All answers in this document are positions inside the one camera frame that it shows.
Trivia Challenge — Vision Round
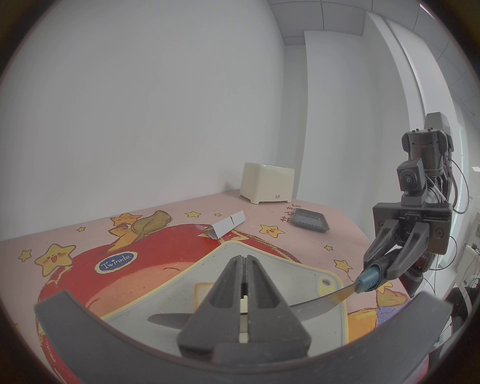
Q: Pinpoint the cutting board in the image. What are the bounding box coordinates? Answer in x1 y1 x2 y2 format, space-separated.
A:
101 240 350 346

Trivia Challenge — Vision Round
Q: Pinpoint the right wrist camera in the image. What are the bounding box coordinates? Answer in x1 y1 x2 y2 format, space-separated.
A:
396 157 429 205

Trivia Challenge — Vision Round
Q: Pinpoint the dark grey tray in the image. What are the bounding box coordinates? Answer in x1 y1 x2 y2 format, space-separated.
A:
292 208 331 234

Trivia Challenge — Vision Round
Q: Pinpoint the knife with blue-green handle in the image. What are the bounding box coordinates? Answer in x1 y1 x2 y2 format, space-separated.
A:
147 250 400 333

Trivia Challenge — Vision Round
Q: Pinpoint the slice of bread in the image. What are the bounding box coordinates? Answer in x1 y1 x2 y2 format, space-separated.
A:
194 282 250 344

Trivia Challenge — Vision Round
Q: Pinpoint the white knife rest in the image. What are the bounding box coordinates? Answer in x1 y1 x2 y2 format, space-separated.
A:
194 210 247 240

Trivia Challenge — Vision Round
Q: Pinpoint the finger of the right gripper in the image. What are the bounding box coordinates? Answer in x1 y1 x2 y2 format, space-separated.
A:
362 220 401 272
385 224 431 282

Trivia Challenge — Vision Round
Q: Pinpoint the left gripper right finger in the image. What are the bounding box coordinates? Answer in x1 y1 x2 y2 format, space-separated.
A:
214 255 313 363

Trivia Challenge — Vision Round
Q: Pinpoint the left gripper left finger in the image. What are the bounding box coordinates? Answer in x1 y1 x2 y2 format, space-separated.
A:
177 255 245 361

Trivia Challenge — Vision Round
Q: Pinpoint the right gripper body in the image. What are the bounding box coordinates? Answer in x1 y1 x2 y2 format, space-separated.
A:
372 202 453 256

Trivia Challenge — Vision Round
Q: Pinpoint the cream toaster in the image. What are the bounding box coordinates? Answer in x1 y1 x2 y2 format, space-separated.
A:
239 161 296 206

